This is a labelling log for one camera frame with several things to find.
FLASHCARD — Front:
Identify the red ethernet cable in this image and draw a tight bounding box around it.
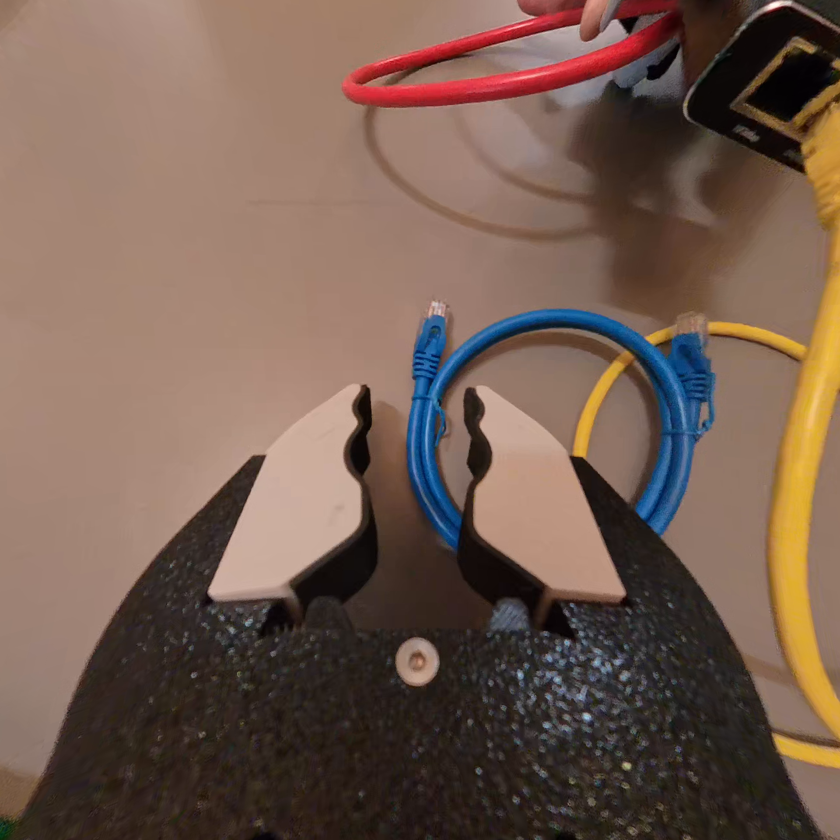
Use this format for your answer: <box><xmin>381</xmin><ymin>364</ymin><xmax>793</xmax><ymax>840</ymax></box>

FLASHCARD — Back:
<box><xmin>342</xmin><ymin>0</ymin><xmax>685</xmax><ymax>109</ymax></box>

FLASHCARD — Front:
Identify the yellow ethernet cable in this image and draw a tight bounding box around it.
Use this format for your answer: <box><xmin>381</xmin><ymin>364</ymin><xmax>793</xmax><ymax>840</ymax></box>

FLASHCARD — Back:
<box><xmin>570</xmin><ymin>95</ymin><xmax>840</xmax><ymax>770</ymax></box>

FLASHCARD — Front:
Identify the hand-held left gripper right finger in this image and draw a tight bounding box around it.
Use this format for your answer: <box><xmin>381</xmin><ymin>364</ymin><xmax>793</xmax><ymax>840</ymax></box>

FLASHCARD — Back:
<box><xmin>457</xmin><ymin>386</ymin><xmax>630</xmax><ymax>607</ymax></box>

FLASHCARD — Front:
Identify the blue ethernet cable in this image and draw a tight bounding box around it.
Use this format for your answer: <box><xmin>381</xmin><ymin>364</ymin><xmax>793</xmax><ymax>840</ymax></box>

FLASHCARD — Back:
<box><xmin>406</xmin><ymin>300</ymin><xmax>718</xmax><ymax>550</ymax></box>

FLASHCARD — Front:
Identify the person's right hand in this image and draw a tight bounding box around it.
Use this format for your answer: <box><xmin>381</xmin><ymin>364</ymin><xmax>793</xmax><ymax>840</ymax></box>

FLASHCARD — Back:
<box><xmin>516</xmin><ymin>0</ymin><xmax>631</xmax><ymax>43</ymax></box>

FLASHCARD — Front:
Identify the black ethernet splitter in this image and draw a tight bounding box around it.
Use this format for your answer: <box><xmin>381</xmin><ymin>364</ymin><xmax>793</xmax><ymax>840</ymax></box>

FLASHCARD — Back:
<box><xmin>682</xmin><ymin>0</ymin><xmax>840</xmax><ymax>174</ymax></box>

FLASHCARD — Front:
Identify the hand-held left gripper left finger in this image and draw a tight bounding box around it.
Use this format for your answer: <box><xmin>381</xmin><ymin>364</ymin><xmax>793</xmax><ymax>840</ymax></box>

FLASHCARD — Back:
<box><xmin>208</xmin><ymin>384</ymin><xmax>379</xmax><ymax>607</ymax></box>

